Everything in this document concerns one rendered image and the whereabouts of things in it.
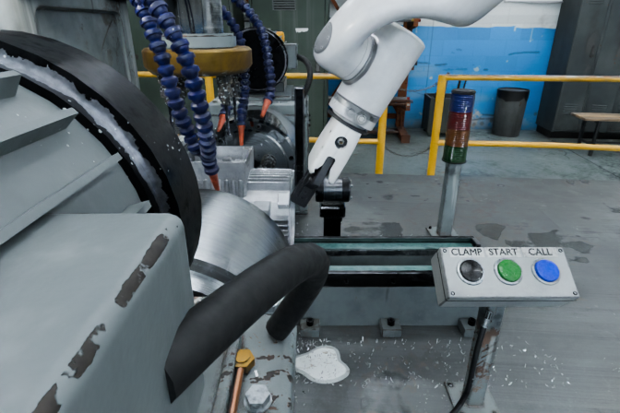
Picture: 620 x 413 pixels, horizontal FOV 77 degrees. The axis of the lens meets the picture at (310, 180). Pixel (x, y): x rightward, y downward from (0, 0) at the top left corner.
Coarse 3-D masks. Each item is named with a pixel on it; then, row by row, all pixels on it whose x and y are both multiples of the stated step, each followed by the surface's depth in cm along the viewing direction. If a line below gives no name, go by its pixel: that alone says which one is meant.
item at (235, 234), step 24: (216, 192) 52; (216, 216) 46; (240, 216) 49; (264, 216) 53; (216, 240) 42; (240, 240) 44; (264, 240) 48; (192, 264) 38; (216, 264) 38; (240, 264) 41; (192, 288) 36; (216, 288) 37
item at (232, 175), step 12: (192, 156) 76; (216, 156) 78; (228, 156) 78; (240, 156) 78; (252, 156) 77; (228, 168) 69; (240, 168) 69; (252, 168) 77; (204, 180) 70; (228, 180) 70; (240, 180) 70; (228, 192) 71; (240, 192) 70
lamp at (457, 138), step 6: (450, 132) 101; (456, 132) 100; (462, 132) 100; (468, 132) 100; (450, 138) 102; (456, 138) 101; (462, 138) 100; (468, 138) 101; (450, 144) 102; (456, 144) 101; (462, 144) 101
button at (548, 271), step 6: (540, 264) 52; (546, 264) 52; (552, 264) 52; (540, 270) 51; (546, 270) 51; (552, 270) 51; (558, 270) 51; (540, 276) 51; (546, 276) 51; (552, 276) 51; (558, 276) 51
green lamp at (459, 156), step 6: (444, 144) 105; (444, 150) 104; (450, 150) 102; (456, 150) 102; (462, 150) 102; (444, 156) 105; (450, 156) 103; (456, 156) 102; (462, 156) 102; (456, 162) 103
